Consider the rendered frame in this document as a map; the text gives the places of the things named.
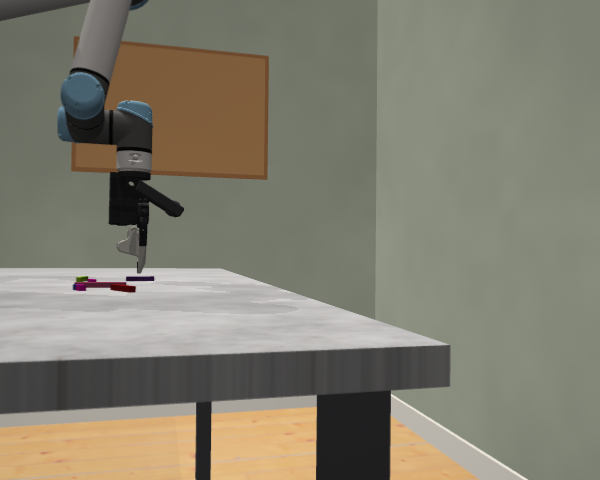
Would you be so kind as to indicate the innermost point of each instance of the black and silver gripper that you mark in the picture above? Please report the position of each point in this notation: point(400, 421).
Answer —
point(131, 211)

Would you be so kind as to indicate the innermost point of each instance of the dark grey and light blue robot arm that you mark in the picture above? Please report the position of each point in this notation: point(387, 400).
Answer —
point(83, 96)

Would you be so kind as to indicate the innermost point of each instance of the pink rod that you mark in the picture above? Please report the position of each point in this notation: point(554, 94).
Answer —
point(99, 284)

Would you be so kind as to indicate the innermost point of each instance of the red rod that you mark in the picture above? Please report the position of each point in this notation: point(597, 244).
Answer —
point(123, 288)

